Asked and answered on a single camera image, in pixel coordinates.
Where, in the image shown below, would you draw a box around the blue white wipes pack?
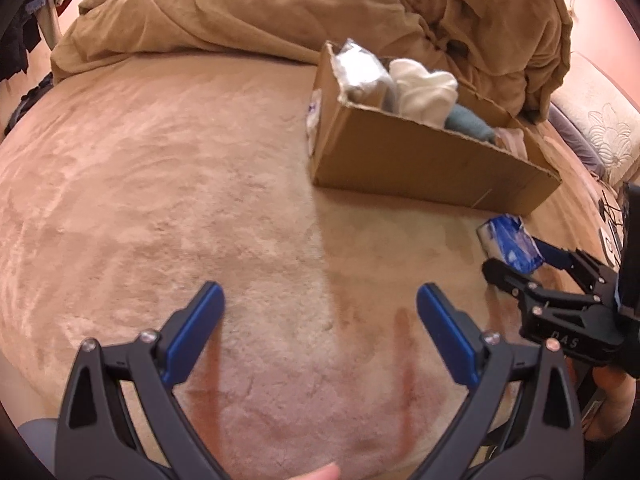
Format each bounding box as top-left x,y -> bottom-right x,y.
476,214 -> 544,274

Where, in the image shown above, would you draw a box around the blue grey socks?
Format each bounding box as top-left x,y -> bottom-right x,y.
445,104 -> 496,144

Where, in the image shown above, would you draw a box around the white sock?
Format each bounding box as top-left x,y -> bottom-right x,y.
388,58 -> 458,129

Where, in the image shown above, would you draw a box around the yellow tissue pack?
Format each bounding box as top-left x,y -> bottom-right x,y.
332,39 -> 397,113

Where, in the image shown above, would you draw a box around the cotton swabs bag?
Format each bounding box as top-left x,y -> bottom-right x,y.
494,128 -> 528,160

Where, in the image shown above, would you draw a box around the person's right hand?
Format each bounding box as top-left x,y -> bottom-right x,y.
584,366 -> 637,442

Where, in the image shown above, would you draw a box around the person's left hand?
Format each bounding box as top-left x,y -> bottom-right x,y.
288,463 -> 341,480

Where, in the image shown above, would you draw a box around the brown cardboard box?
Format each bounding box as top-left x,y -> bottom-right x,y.
307,42 -> 561,216

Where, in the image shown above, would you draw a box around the cream floral pillow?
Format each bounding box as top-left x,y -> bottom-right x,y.
551,52 -> 639,188

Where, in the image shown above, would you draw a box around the purple grey pillow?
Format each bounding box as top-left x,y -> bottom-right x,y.
548,103 -> 605,178

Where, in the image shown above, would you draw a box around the tan fleece duvet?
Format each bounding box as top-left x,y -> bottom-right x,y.
51,0 -> 573,122

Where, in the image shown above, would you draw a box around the black suitcase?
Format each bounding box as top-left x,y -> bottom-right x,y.
4,73 -> 53,136

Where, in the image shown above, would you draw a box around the black charging cable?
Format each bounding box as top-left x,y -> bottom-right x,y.
596,188 -> 626,224

